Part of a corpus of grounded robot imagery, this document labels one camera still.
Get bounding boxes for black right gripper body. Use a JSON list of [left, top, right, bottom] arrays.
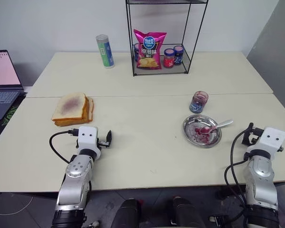
[[250, 127, 265, 145]]

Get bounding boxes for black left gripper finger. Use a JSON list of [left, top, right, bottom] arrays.
[[105, 130, 113, 147]]

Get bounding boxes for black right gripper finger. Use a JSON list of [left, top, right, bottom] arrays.
[[242, 122, 255, 146]]

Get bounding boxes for stack of bread slices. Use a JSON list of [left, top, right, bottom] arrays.
[[53, 96, 92, 126]]

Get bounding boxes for white bread slice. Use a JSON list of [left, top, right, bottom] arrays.
[[51, 92, 87, 122]]

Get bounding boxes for open glass jam jar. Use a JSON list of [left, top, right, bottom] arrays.
[[189, 90, 209, 114]]

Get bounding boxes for red label jam jar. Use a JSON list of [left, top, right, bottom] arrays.
[[163, 48, 175, 69]]

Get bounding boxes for blue label jam jar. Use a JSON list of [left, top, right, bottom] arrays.
[[173, 45, 184, 66]]

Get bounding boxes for metal spoon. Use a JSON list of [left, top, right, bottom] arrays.
[[194, 119, 234, 135]]

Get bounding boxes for round metal plate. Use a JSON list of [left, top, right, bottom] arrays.
[[182, 114, 222, 149]]

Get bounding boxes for dark rounded shape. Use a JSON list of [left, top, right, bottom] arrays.
[[171, 196, 207, 228], [112, 198, 143, 228]]

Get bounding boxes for green blue cylinder can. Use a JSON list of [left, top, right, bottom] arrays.
[[95, 34, 115, 70]]

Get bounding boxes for pink potato chips bag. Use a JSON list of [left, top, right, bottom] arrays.
[[133, 28, 168, 70]]

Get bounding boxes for black green mouse mat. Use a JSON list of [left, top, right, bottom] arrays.
[[0, 88, 27, 136]]

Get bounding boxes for open grey laptop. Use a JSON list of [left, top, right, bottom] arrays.
[[0, 49, 25, 121]]

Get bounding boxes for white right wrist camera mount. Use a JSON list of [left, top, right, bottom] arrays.
[[247, 127, 285, 159]]

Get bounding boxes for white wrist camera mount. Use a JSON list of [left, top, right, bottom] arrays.
[[247, 127, 285, 159], [76, 126, 103, 158]]

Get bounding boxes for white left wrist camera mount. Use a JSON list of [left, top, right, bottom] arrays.
[[76, 126, 103, 158]]

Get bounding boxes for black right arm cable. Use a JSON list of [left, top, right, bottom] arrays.
[[224, 127, 252, 210]]

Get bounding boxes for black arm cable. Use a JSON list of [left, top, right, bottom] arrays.
[[224, 127, 252, 210], [49, 128, 79, 165]]

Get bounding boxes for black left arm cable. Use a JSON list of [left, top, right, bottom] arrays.
[[49, 128, 79, 165]]

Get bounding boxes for white floor cable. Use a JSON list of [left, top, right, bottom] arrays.
[[0, 194, 33, 216]]

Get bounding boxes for black wire shelf rack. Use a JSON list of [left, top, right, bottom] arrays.
[[125, 0, 208, 77]]

